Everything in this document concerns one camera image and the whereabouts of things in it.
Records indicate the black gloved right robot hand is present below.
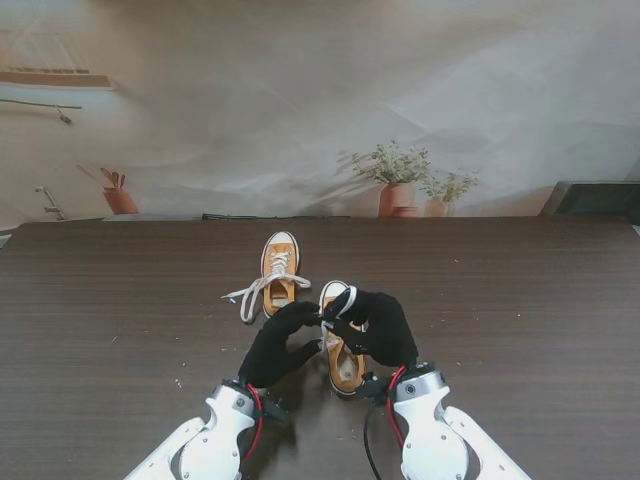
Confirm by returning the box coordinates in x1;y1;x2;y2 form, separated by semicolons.
323;288;420;370

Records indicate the red left wrist cable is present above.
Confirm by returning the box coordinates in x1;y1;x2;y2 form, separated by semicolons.
243;383;266;467

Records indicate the black right wrist box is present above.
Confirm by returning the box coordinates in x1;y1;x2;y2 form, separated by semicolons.
354;371;390;402

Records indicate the black wrist box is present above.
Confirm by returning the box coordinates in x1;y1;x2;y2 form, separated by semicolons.
261;393;291;422
354;371;390;402

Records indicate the black left wrist box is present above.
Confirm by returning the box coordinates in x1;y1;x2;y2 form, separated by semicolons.
261;393;291;422

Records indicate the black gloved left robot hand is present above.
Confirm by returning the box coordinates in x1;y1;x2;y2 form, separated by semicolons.
237;301;325;391

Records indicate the red wrist cable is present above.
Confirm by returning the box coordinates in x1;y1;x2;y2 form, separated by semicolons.
243;383;266;467
386;366;407;447

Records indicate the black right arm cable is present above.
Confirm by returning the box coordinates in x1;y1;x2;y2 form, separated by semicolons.
362;399;382;480

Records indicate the printed kitchen backdrop cloth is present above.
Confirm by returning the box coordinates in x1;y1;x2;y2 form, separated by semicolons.
0;0;640;224

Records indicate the red right wrist cable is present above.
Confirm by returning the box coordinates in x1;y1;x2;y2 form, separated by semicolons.
386;366;407;447

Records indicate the yellow canvas sneaker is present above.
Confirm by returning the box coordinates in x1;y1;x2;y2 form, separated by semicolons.
261;230;301;321
318;279;370;401

